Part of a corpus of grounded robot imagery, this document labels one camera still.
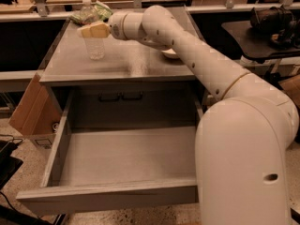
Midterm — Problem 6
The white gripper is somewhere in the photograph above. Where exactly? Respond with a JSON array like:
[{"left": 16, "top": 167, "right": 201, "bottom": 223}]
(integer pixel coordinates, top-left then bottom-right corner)
[{"left": 77, "top": 11, "right": 146, "bottom": 41}]

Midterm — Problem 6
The clear plastic water bottle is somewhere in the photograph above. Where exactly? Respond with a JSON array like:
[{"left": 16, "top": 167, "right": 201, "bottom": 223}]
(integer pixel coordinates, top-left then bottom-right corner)
[{"left": 80, "top": 0, "right": 104, "bottom": 60}]

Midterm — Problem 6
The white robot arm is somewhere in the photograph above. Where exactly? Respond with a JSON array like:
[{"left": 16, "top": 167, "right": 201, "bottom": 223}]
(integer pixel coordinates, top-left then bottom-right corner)
[{"left": 77, "top": 6, "right": 299, "bottom": 225}]

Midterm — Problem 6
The grey cabinet with top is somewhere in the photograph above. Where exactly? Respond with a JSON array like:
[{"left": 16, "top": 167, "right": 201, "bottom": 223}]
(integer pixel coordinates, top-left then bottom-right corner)
[{"left": 41, "top": 23, "right": 198, "bottom": 130}]

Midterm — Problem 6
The open grey top drawer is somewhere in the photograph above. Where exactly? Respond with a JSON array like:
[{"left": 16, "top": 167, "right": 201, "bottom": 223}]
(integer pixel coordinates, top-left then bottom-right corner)
[{"left": 17, "top": 89, "right": 199, "bottom": 215}]

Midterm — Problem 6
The green chip bag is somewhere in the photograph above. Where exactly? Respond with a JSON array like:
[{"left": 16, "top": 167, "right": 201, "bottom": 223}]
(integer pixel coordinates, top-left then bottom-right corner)
[{"left": 70, "top": 1, "right": 113, "bottom": 25}]

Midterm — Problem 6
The white paper bowl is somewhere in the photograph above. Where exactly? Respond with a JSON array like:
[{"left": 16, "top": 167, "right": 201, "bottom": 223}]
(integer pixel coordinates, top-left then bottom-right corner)
[{"left": 162, "top": 49, "right": 178, "bottom": 59}]

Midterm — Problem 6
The brown cardboard box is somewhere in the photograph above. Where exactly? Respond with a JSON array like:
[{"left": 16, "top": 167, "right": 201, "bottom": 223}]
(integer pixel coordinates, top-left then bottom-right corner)
[{"left": 8, "top": 73, "right": 62, "bottom": 149}]

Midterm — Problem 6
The black side table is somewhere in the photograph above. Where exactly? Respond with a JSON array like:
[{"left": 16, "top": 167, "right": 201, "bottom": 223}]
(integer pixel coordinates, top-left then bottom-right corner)
[{"left": 221, "top": 21, "right": 300, "bottom": 61}]

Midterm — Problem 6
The black equipment at left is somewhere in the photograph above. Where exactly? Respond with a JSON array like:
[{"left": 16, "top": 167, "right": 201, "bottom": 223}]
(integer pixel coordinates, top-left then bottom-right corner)
[{"left": 0, "top": 138, "right": 23, "bottom": 189}]

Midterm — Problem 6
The dark bag on table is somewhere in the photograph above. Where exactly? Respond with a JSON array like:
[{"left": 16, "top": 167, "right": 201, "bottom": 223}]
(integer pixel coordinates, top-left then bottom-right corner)
[{"left": 250, "top": 7, "right": 300, "bottom": 49}]

